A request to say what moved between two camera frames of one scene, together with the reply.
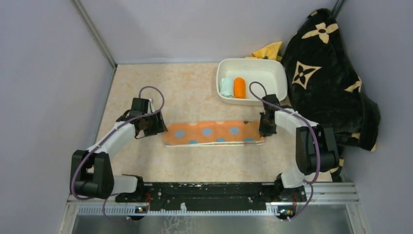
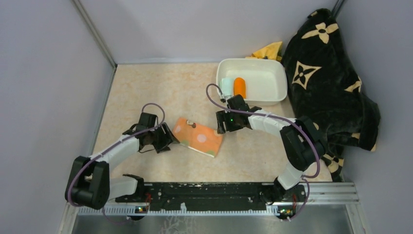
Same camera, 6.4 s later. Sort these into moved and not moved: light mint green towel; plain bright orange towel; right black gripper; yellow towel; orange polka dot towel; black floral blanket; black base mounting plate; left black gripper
Moved: orange polka dot towel; right black gripper; left black gripper
Not moved: yellow towel; black floral blanket; light mint green towel; black base mounting plate; plain bright orange towel
